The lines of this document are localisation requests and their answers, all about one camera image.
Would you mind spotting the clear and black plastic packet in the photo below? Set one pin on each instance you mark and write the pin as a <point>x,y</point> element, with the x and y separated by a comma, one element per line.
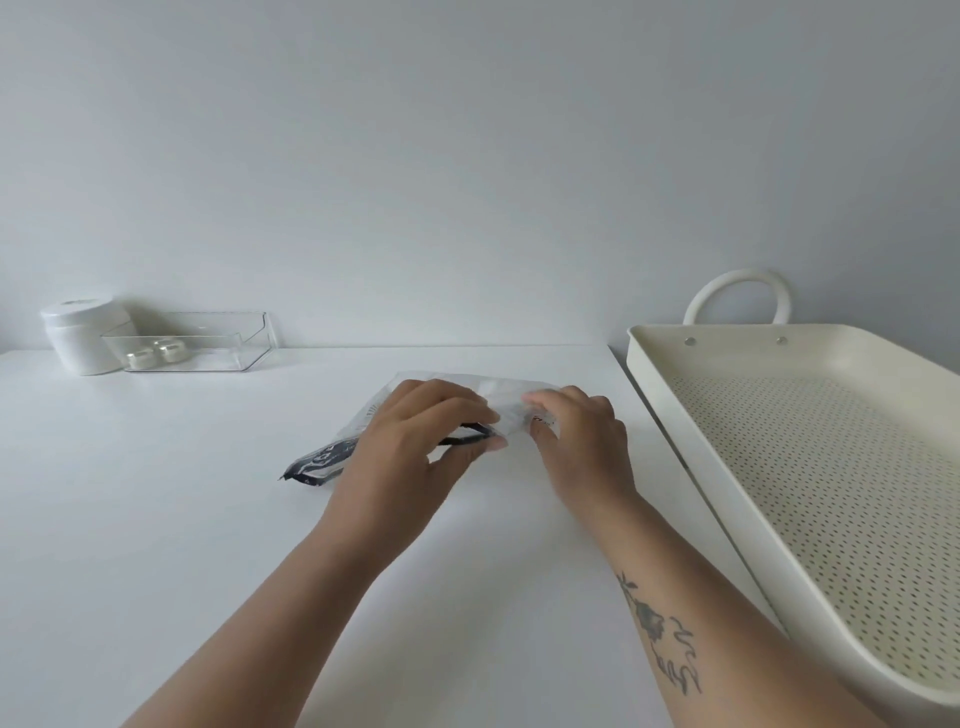
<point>321,463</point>

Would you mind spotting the person's right hand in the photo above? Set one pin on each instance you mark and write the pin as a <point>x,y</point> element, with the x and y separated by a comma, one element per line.
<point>589,457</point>

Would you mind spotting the small white round container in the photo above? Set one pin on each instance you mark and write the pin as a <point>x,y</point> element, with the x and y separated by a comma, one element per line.
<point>139,358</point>
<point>169,351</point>

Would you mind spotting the person's left forearm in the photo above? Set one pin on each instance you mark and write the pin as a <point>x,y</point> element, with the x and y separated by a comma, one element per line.
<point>262,637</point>

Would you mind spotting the person's left hand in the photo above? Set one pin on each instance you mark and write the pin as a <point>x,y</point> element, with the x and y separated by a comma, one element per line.
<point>390,465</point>

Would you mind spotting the person's left thumb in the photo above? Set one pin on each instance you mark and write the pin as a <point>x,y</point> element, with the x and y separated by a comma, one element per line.
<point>472,450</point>

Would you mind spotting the person's right thumb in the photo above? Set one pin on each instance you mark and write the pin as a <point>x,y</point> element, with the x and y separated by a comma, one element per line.
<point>541,436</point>

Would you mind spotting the clear plastic organizer box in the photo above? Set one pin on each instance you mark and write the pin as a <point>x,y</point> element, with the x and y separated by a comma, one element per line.
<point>210,341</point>

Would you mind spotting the white round jar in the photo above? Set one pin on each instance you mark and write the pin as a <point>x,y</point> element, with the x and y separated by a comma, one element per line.
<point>75,334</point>

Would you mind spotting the person's right forearm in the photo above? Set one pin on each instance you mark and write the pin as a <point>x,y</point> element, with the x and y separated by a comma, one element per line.
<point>697,622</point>

